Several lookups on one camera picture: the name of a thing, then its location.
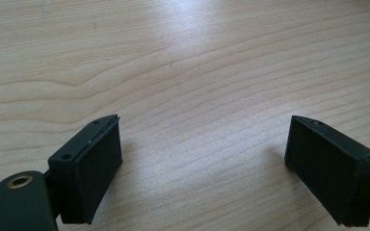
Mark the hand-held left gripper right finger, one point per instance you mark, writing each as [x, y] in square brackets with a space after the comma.
[330, 173]

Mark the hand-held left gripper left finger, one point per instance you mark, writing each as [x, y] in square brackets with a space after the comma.
[90, 166]

